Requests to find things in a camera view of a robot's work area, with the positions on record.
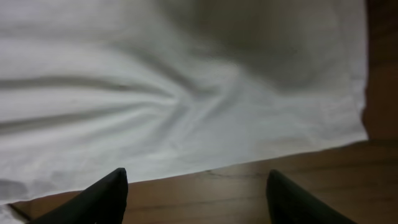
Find white printed t-shirt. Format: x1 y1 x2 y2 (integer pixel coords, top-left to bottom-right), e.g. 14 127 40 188
1 0 367 223

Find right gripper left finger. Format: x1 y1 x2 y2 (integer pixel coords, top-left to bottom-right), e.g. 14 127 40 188
30 168 128 224

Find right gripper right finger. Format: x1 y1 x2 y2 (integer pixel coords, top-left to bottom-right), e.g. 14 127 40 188
266 170 355 224

